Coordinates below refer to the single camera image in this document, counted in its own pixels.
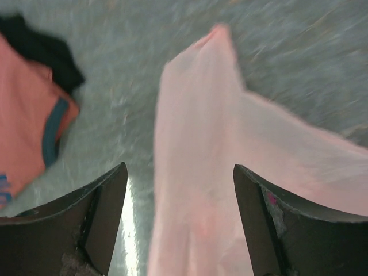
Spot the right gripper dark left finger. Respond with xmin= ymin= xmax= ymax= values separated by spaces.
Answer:
xmin=1 ymin=163 xmax=128 ymax=275

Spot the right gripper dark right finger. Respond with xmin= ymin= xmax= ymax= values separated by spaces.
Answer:
xmin=233 ymin=164 xmax=367 ymax=275

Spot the pink plastic bag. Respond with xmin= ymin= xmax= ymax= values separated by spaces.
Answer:
xmin=147 ymin=24 xmax=367 ymax=275

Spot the black cloth under shirt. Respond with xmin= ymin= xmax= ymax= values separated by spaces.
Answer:
xmin=1 ymin=14 xmax=85 ymax=94

